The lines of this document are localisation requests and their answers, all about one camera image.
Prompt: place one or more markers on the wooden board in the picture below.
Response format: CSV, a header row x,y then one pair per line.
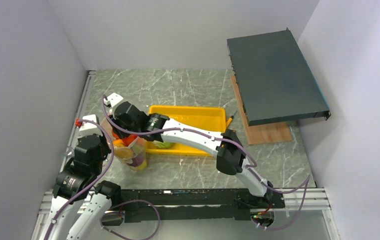
x,y
261,134

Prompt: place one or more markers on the yellow plastic tray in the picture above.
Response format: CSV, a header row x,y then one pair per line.
x,y
207,118

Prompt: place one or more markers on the brown toy potato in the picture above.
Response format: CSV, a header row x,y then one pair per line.
x,y
123,153

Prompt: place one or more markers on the purple toy onion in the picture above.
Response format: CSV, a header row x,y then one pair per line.
x,y
138,160

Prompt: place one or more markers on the green toy cabbage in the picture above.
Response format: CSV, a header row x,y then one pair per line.
x,y
163,145

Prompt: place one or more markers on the clear dotted zip top bag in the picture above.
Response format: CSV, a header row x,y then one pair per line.
x,y
138,148

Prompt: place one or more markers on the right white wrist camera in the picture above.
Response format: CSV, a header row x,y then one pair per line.
x,y
113,100

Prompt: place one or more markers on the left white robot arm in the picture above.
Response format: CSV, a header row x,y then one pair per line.
x,y
77,203

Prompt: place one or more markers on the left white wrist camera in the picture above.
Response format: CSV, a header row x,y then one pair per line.
x,y
85,128

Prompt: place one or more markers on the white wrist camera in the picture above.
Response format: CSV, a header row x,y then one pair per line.
x,y
85,128
113,100

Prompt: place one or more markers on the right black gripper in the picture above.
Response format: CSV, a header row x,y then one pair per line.
x,y
120,135

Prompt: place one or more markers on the orange toy pumpkin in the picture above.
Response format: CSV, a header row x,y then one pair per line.
x,y
129,141

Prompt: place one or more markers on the black base frame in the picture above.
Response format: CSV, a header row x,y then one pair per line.
x,y
136,205

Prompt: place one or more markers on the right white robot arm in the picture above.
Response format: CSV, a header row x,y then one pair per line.
x,y
231,157

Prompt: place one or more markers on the dark green rack box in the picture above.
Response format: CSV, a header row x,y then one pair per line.
x,y
274,79

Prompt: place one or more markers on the yellow handled screwdriver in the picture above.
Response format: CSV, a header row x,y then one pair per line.
x,y
230,119

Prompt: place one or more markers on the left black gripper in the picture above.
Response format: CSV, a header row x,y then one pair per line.
x,y
107,149

